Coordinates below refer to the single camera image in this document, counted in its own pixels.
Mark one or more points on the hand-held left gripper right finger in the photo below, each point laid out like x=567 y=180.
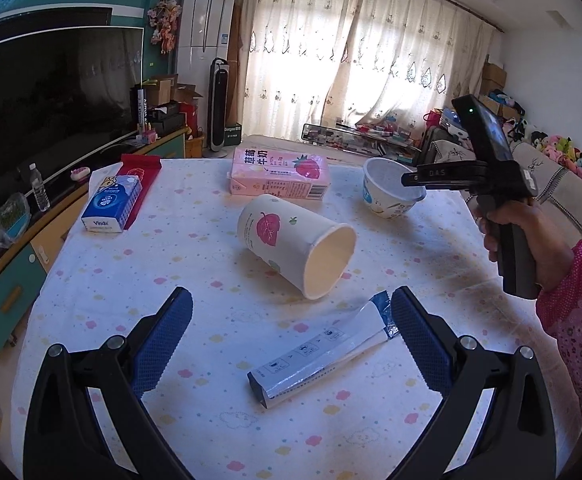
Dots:
x=421 y=340

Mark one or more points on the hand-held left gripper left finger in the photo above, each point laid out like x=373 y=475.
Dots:
x=166 y=340

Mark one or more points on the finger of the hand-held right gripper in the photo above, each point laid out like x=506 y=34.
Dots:
x=411 y=181

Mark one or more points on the white paper bowl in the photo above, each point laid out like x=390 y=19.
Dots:
x=386 y=200

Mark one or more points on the blue white toothpaste box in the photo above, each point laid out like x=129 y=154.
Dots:
x=311 y=360

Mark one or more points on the paper cup with pink leaf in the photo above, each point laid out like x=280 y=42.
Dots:
x=276 y=230

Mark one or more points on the person's right forearm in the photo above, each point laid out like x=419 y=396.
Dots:
x=581 y=320

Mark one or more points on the person's right hand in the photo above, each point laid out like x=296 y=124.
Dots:
x=536 y=240

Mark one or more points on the stacked cardboard boxes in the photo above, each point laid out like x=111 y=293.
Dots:
x=493 y=82

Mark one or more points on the glass coffee table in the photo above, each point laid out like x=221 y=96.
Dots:
x=356 y=135

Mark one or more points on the white dotted tablecloth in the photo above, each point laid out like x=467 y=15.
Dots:
x=196 y=270

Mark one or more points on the pile of plush toys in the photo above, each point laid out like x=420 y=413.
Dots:
x=566 y=152

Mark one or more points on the beige sofa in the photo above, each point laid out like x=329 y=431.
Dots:
x=566 y=180

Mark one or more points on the pink milk carton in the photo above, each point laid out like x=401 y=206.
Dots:
x=271 y=170

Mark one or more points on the blue tissue pack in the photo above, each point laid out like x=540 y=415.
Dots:
x=108 y=205

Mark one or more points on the cream patterned curtains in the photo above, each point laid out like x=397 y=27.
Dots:
x=351 y=45

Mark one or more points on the teal television cabinet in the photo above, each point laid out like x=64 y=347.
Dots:
x=6 y=290

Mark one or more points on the red box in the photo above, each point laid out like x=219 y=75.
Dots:
x=141 y=165

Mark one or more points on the small pink dish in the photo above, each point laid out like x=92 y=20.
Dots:
x=80 y=174

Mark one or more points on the clear water bottle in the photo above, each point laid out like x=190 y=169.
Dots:
x=40 y=190

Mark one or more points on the black tower fan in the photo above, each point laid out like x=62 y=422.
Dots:
x=219 y=105

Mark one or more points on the stacked black boxes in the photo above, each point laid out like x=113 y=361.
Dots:
x=163 y=117

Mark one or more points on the open cardboard box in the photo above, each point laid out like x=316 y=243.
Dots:
x=166 y=87

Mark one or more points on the black television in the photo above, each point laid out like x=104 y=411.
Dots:
x=46 y=110

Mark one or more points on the white standing air conditioner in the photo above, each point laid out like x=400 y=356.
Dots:
x=203 y=25

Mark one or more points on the hanging pink flower decoration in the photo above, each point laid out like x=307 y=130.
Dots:
x=165 y=20

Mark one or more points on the black wall panel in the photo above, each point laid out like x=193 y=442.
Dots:
x=46 y=22

